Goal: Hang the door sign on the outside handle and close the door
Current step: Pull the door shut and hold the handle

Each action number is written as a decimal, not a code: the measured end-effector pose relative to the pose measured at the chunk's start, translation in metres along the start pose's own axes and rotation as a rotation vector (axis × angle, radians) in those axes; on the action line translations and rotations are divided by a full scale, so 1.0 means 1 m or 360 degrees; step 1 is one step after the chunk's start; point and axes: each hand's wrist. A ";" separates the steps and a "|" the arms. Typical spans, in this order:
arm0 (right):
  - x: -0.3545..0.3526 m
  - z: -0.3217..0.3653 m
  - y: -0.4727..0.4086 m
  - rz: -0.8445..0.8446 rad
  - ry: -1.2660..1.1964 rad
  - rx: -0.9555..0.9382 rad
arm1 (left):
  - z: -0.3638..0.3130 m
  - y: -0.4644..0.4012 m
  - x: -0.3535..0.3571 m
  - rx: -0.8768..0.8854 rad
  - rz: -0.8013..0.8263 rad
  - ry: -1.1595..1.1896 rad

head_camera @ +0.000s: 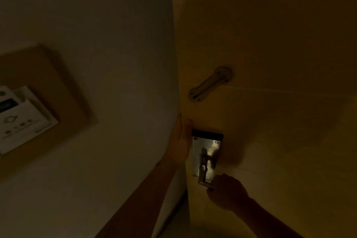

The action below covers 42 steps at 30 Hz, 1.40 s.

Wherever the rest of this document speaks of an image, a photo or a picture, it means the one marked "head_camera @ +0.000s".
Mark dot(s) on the person's right hand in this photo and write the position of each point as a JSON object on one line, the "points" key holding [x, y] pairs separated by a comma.
{"points": [[228, 193]]}

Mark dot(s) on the person's left hand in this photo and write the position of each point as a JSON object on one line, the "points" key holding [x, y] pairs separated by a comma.
{"points": [[178, 143]]}

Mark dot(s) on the yellow wooden door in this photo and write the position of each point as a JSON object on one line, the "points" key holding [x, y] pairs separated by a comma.
{"points": [[279, 37]]}

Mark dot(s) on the person's right forearm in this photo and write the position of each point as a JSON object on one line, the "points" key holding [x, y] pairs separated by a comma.
{"points": [[267, 224]]}

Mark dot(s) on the person's left forearm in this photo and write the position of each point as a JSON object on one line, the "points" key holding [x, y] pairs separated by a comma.
{"points": [[139, 204]]}

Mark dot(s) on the silver inside lock plate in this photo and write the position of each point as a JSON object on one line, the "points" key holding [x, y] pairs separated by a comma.
{"points": [[214, 159]]}

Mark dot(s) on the wooden wall panel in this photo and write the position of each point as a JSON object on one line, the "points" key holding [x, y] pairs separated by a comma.
{"points": [[67, 78]]}

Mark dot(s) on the white wall switch panel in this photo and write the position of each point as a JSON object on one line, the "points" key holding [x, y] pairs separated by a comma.
{"points": [[25, 126]]}

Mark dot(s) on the white wall box dark screen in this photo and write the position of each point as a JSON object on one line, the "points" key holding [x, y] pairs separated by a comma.
{"points": [[14, 95]]}

